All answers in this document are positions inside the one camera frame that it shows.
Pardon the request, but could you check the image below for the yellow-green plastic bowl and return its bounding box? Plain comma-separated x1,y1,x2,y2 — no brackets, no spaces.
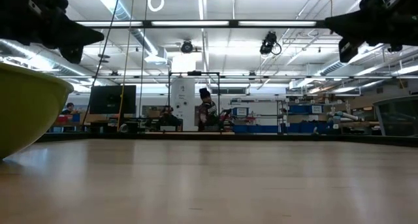
0,61,74,160

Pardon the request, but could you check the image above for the wooden shelf rack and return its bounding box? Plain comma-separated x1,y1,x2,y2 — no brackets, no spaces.
277,98,375,135

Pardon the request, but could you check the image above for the black table frame rail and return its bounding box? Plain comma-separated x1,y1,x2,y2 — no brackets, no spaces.
36,131,418,149

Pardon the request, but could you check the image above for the person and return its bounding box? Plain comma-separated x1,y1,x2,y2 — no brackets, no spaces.
61,102,76,116
197,88,220,132
157,105,182,132

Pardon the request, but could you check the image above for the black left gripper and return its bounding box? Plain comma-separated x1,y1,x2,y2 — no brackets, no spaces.
0,0,106,65

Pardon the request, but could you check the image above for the white cable loop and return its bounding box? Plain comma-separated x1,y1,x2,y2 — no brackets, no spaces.
147,0,165,13

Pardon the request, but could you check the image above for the black overhead camera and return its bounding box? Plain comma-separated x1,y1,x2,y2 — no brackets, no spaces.
259,31,282,56

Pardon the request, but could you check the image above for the black monitor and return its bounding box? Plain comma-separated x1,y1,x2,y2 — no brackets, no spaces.
89,84,137,115

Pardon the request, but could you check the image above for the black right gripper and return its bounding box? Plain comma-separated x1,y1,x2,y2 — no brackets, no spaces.
323,0,418,63

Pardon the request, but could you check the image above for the black hanging cable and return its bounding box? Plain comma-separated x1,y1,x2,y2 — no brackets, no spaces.
81,0,122,126

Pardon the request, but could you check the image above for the row of blue bins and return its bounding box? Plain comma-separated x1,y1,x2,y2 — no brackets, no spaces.
232,124,329,135

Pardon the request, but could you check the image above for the yellow hanging cable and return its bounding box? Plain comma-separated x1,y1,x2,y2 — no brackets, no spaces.
116,0,136,132

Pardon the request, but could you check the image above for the black metal frame stand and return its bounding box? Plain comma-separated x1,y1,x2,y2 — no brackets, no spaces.
168,70,221,132

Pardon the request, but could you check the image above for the silver air duct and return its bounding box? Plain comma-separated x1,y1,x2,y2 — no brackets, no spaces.
90,0,169,65

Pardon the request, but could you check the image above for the white pillar with sockets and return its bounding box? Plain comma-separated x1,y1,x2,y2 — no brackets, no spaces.
170,78,196,132

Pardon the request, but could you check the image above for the round black ceiling camera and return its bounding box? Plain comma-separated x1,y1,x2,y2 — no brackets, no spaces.
180,40,194,54

